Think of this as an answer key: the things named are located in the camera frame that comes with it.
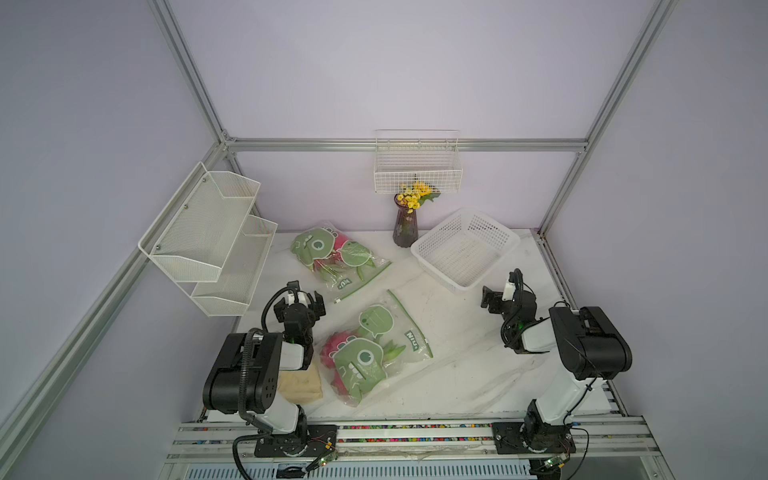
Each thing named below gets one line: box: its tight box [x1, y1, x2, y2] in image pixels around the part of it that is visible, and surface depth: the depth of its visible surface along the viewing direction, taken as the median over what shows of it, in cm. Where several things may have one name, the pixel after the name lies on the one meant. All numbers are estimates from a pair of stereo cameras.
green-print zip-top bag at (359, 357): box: [320, 290, 434, 407], surface depth 83 cm
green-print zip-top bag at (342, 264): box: [290, 222, 393, 303], surface depth 106 cm
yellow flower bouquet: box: [397, 181, 441, 214], surface depth 100 cm
